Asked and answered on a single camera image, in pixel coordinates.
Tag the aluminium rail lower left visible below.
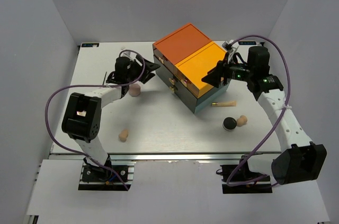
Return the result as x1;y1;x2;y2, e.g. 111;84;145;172
23;215;39;224

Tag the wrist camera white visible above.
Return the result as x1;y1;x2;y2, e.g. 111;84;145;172
222;40;239;60
119;50;138;61

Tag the teal drawer box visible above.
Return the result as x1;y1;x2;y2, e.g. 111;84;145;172
193;84;229;114

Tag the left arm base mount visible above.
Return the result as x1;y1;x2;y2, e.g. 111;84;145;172
78;159;134;191

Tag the beige sponge left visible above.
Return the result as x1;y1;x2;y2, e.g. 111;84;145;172
118;129;129;142

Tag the beige tube gold cap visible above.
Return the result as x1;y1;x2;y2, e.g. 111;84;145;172
211;101;237;107

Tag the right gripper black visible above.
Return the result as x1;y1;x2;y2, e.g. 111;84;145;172
201;52;253;88

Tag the blue label sticker right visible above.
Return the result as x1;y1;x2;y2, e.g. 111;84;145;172
238;41;257;46

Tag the blue label sticker left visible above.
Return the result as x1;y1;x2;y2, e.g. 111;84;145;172
81;43;100;48

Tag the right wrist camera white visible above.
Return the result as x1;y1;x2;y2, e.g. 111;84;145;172
222;40;239;60

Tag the dark grey drawer box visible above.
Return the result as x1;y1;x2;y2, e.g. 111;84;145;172
153;56;197;113

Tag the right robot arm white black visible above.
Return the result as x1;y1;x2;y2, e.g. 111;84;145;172
202;46;327;187

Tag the blue label sticker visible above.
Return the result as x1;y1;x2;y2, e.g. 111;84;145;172
81;43;100;48
238;41;257;46

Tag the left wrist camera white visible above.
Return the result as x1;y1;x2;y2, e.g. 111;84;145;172
119;50;138;61

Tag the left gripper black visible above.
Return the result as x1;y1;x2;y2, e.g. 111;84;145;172
125;55;159;84

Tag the black round jar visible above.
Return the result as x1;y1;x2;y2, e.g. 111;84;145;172
222;117;237;131

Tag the dark orange drawer box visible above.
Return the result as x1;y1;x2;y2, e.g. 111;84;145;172
153;23;212;65

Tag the beige sponge right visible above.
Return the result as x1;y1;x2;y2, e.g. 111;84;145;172
236;115;248;127

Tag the yellow drawer box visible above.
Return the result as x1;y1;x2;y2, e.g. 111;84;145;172
175;41;226;98

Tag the beige sponge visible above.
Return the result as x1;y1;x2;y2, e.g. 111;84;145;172
236;115;248;127
118;129;129;142

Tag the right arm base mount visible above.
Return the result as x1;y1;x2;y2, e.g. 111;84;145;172
216;165;272;194

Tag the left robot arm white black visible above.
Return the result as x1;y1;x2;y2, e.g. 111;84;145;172
61;55;160;181

